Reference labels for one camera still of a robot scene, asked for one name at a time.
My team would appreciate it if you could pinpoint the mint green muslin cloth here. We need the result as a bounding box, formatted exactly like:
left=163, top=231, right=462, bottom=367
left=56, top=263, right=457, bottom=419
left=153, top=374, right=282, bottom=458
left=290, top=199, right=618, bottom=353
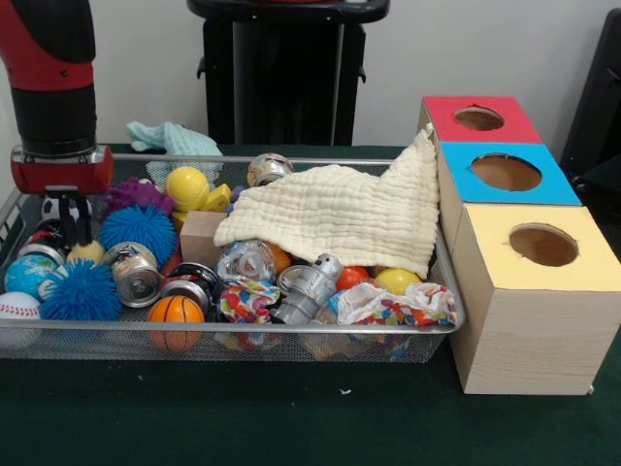
left=126, top=120, right=224, bottom=184

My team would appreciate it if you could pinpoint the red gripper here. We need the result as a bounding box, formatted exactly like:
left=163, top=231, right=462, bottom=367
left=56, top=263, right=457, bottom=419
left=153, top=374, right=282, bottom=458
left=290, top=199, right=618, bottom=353
left=10, top=144, right=115, bottom=247

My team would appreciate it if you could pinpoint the cream muslin cloth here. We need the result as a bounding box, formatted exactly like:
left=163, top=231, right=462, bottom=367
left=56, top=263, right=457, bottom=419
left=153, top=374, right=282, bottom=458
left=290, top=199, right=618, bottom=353
left=212, top=120, right=441, bottom=281

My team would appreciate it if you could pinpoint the wooden box with three holes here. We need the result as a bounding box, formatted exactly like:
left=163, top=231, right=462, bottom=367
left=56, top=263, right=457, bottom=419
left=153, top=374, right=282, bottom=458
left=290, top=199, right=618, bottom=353
left=416, top=94, right=621, bottom=396

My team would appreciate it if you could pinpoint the small orange basketball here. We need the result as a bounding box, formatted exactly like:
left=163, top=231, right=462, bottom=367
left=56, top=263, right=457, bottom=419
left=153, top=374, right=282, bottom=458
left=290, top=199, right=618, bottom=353
left=147, top=294, right=207, bottom=351

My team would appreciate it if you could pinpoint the dark green table cloth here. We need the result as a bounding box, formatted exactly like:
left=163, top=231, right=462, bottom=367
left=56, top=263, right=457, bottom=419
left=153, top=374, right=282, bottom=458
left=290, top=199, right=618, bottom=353
left=0, top=142, right=621, bottom=466

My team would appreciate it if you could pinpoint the yellow duck plush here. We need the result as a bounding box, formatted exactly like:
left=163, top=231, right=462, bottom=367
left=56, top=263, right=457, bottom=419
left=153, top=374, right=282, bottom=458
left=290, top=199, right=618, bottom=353
left=66, top=239, right=106, bottom=266

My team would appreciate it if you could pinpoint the globe print ball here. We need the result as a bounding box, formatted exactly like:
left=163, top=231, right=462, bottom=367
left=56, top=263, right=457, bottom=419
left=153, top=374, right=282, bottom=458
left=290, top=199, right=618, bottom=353
left=3, top=254, right=60, bottom=301

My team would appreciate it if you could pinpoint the blue spiky ball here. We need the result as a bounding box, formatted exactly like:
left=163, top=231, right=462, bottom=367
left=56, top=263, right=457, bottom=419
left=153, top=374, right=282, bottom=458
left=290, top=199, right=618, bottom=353
left=38, top=258, right=123, bottom=321
left=99, top=204, right=179, bottom=269

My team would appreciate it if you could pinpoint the silver mesh bin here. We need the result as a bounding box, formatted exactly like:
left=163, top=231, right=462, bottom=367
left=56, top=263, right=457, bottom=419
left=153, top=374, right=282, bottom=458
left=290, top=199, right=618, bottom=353
left=0, top=152, right=467, bottom=363

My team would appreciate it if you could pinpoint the small white baseball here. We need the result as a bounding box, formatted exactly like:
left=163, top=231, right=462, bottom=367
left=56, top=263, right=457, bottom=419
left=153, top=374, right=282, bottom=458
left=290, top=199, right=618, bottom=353
left=0, top=290, right=43, bottom=320

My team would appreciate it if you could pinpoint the yellow tennis ball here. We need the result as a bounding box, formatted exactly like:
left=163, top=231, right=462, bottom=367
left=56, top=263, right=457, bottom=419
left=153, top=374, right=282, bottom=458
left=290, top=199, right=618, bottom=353
left=163, top=166, right=212, bottom=213

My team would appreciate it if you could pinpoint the black chair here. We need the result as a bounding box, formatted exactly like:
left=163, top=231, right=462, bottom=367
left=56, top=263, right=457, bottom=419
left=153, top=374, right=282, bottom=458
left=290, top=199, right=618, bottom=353
left=558, top=8, right=621, bottom=171

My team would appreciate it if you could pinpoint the silver plastic toy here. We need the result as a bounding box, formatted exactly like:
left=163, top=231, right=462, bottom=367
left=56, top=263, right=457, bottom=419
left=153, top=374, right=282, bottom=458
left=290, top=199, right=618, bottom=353
left=270, top=252, right=345, bottom=325

